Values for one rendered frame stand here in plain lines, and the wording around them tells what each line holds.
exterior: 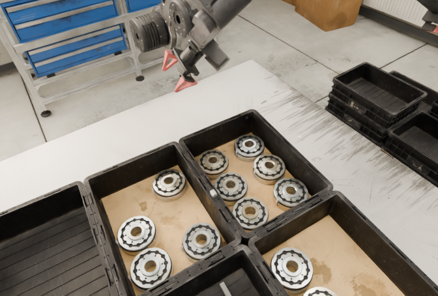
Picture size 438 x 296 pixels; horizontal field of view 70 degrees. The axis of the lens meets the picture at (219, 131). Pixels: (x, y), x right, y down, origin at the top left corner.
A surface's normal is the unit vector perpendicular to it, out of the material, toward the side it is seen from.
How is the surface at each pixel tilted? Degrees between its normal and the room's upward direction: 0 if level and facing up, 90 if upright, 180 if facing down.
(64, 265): 0
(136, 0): 90
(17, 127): 0
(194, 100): 0
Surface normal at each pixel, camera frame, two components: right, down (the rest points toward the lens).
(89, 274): -0.03, -0.71
